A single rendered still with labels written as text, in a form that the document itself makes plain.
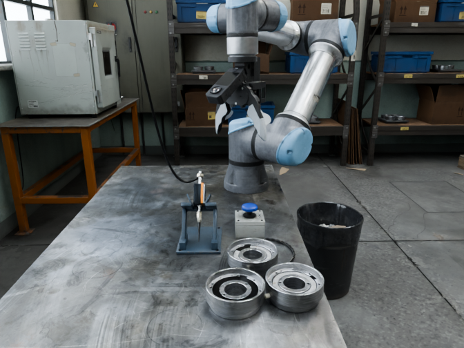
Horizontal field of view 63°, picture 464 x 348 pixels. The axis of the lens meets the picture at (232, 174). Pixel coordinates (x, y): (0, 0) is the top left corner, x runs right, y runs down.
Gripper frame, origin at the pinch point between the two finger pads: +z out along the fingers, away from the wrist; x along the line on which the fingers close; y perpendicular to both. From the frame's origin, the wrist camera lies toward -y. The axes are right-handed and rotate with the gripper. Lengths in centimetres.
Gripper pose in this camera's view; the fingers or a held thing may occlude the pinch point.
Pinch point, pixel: (238, 138)
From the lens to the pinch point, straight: 97.5
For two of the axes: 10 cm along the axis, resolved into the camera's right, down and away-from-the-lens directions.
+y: 6.1, -2.6, 7.5
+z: 0.2, 9.5, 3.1
